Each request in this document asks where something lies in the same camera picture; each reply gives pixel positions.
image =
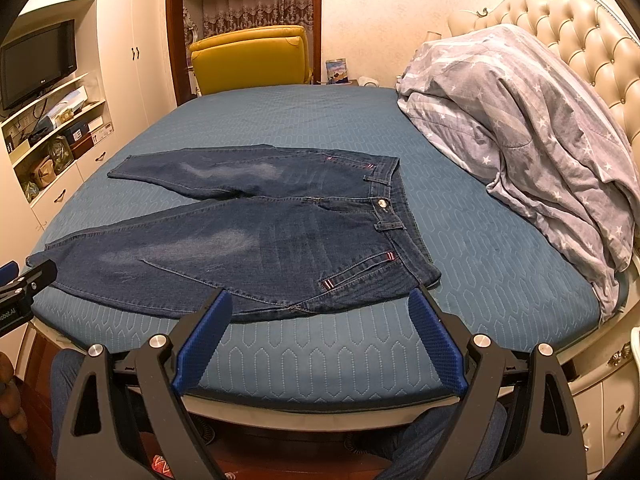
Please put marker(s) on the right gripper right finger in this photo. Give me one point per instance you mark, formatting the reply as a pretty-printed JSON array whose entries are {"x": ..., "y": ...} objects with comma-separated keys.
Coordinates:
[{"x": 541, "y": 439}]

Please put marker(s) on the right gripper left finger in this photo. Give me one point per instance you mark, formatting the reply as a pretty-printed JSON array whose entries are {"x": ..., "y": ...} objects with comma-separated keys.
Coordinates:
[{"x": 99, "y": 436}]

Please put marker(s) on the dark blue denim jeans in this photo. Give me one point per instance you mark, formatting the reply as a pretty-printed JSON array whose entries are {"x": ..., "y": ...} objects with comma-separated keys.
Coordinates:
[{"x": 285, "y": 231}]

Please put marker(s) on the white bedside cabinet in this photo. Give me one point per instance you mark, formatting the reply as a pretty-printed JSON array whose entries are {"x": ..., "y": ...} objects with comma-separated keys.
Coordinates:
[{"x": 607, "y": 401}]

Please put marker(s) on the person's leg in jeans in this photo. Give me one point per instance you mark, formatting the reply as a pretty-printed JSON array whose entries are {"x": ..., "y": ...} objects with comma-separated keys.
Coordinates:
[{"x": 411, "y": 449}]

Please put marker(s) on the teal quilted bed mattress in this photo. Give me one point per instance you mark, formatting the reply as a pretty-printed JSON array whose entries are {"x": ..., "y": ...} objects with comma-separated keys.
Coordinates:
[{"x": 497, "y": 272}]

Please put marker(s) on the white wardrobe shelf unit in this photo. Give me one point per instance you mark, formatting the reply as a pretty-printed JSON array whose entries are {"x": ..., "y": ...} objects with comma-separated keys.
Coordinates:
[{"x": 122, "y": 85}]

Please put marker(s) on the black flat-screen television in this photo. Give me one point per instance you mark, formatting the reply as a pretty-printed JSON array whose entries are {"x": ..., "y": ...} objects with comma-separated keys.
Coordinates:
[{"x": 33, "y": 62}]

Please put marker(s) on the yellow leather armchair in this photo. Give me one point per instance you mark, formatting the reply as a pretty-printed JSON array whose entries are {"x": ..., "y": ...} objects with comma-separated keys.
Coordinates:
[{"x": 249, "y": 58}]

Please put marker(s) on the small picture box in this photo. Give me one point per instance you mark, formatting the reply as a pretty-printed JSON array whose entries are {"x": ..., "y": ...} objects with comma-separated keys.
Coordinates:
[{"x": 336, "y": 71}]

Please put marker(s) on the grey star-print duvet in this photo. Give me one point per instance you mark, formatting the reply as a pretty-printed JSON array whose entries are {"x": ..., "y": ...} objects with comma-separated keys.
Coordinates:
[{"x": 506, "y": 109}]

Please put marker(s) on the cream tufted headboard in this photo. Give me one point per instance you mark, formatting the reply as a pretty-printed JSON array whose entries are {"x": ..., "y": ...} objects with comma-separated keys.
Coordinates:
[{"x": 589, "y": 37}]

